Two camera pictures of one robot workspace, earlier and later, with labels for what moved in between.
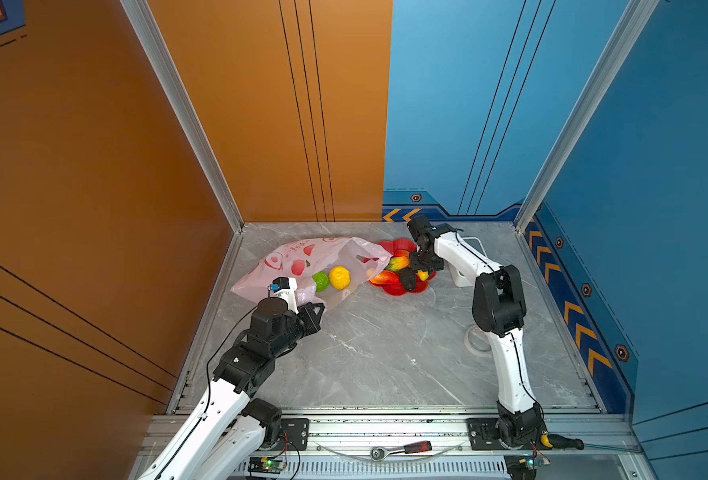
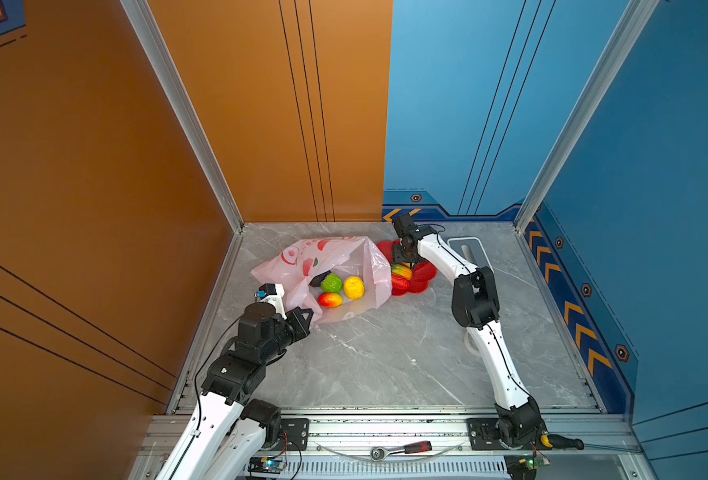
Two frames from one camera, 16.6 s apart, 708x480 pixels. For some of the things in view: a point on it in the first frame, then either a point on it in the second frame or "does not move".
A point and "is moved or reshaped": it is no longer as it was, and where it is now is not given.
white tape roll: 478,341 does not move
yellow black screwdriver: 561,442 does not move
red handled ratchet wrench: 380,453 does not move
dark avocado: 408,277 -> 318,279
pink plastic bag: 301,258 is moved or reshaped
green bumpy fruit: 321,280 is moved or reshaped
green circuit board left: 266,464 does not move
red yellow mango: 386,277 -> 330,299
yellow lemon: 339,277 -> 354,287
